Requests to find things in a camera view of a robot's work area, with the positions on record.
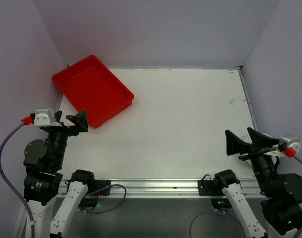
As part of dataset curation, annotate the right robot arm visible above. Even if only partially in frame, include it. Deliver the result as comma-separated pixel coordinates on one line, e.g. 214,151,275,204
214,127,302,238

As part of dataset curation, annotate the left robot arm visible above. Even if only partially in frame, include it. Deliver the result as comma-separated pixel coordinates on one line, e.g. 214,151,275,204
22,108,94,238

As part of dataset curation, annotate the red plastic tray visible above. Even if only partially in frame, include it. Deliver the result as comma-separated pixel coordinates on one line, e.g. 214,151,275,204
52,55,134,128

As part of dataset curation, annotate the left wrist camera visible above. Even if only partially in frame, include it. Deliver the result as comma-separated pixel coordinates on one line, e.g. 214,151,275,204
33,108,56,127

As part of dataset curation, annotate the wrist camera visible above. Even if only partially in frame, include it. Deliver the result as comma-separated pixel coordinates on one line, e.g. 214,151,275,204
264,135,300,158
33,108,56,127

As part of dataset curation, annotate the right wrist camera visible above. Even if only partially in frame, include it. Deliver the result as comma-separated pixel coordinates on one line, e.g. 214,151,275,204
264,135,300,158

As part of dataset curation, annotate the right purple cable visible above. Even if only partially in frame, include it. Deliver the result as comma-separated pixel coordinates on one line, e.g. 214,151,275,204
189,147,302,238

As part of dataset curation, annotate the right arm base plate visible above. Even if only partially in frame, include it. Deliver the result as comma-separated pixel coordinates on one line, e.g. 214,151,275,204
197,174,232,211

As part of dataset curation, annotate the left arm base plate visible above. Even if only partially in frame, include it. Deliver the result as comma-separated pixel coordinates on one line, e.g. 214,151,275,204
79,180,111,210

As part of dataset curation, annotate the aluminium table rail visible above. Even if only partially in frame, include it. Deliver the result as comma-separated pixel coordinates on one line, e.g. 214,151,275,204
58,178,262,198

